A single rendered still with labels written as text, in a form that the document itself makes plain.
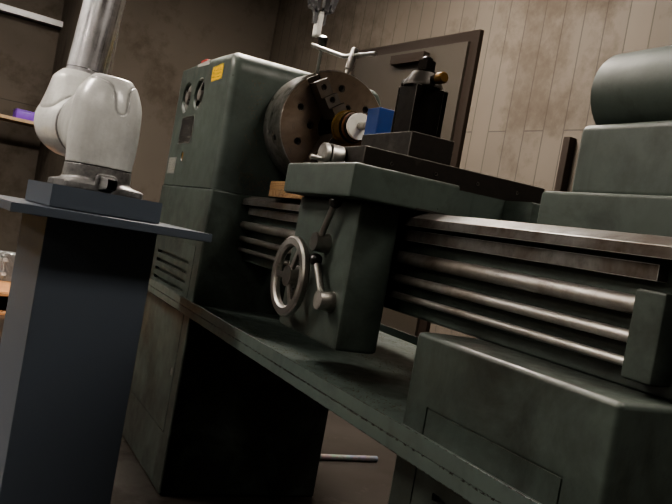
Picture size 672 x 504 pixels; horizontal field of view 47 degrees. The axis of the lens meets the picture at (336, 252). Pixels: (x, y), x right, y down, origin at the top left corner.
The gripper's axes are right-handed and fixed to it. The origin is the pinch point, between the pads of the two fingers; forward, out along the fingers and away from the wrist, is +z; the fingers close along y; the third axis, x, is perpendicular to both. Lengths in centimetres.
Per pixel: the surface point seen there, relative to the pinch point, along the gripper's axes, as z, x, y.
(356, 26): -97, 326, 164
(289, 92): 24.0, -16.9, -11.5
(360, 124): 30.4, -35.0, 1.8
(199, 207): 58, 7, -23
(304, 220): 57, -68, -23
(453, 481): 85, -135, -28
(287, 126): 32.9, -17.5, -10.6
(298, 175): 48, -71, -27
